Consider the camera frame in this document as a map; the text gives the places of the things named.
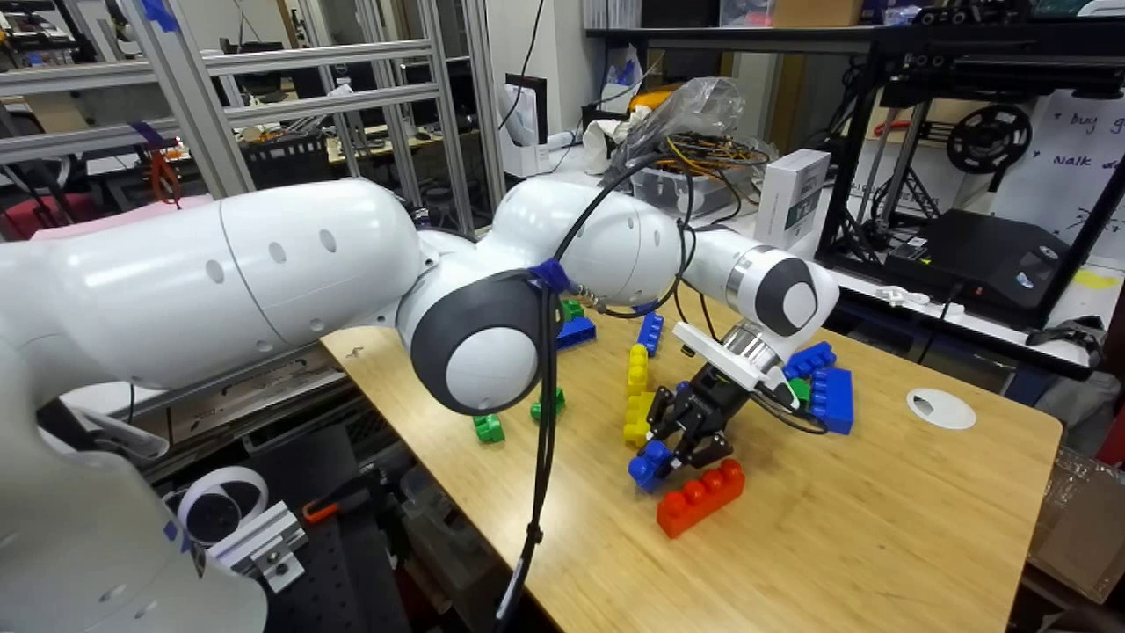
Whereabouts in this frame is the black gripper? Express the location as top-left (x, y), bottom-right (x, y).
top-left (648, 362), bottom-right (755, 474)

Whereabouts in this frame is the small blue toy block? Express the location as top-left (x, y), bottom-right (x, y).
top-left (625, 437), bottom-right (682, 492)

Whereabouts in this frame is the long red toy block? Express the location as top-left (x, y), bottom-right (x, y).
top-left (655, 459), bottom-right (748, 543)

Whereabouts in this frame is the wide yellow toy block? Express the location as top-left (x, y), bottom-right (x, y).
top-left (619, 390), bottom-right (656, 452)

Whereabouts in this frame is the thin yellow toy block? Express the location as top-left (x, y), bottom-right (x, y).
top-left (624, 342), bottom-right (655, 400)

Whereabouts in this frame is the narrow blue toy block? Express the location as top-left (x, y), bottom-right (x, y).
top-left (638, 310), bottom-right (669, 359)

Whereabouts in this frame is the long blue toy block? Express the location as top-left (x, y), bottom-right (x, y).
top-left (781, 337), bottom-right (839, 385)
top-left (557, 313), bottom-right (599, 351)

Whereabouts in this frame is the large blue toy block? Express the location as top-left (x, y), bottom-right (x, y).
top-left (809, 366), bottom-right (859, 437)

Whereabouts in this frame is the white table grommet disc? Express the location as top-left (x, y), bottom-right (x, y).
top-left (904, 388), bottom-right (980, 432)

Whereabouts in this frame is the white cardboard box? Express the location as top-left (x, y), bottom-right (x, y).
top-left (752, 145), bottom-right (832, 256)

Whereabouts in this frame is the clear plastic bag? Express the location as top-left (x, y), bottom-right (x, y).
top-left (608, 74), bottom-right (752, 181)

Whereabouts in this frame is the black 3D printer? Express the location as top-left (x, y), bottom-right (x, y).
top-left (815, 20), bottom-right (1125, 330)

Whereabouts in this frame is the brown cardboard box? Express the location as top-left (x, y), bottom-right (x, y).
top-left (1029, 452), bottom-right (1125, 609)

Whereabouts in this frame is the black filament spool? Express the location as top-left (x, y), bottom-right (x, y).
top-left (946, 102), bottom-right (1034, 181)

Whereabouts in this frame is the black equipment case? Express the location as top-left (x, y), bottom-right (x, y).
top-left (244, 135), bottom-right (333, 182)

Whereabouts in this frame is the white tape roll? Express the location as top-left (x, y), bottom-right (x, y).
top-left (174, 463), bottom-right (271, 550)

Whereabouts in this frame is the dark red seat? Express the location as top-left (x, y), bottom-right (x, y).
top-left (0, 192), bottom-right (115, 242)

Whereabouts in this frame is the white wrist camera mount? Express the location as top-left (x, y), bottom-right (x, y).
top-left (670, 316), bottom-right (786, 398)

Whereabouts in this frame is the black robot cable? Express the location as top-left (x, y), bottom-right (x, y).
top-left (491, 151), bottom-right (708, 628)

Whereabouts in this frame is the aluminium bracket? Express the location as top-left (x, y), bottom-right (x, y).
top-left (204, 500), bottom-right (308, 594)

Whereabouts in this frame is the aluminium profile frame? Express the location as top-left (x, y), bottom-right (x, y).
top-left (0, 0), bottom-right (511, 238)

